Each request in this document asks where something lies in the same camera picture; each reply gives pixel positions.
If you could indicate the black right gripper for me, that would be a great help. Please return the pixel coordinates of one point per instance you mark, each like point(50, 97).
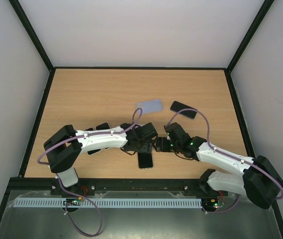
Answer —
point(163, 145)

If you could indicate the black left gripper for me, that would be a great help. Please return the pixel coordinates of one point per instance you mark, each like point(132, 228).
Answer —
point(147, 148)

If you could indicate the clear magsafe phone case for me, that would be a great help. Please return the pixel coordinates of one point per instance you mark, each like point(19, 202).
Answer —
point(145, 168)

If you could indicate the lilac phone case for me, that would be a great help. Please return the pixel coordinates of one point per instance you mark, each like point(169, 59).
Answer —
point(150, 106)

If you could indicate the black phone blue edge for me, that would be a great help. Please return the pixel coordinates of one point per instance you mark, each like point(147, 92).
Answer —
point(184, 110)

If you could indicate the black phone purple edge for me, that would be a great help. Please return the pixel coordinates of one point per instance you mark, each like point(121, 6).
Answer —
point(91, 129)

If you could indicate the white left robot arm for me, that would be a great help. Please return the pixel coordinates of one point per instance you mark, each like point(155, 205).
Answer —
point(64, 147)

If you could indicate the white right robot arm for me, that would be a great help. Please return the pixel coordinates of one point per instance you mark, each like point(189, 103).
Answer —
point(254, 178)

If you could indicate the light blue cable duct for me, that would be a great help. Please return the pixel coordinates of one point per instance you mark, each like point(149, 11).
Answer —
point(108, 203)

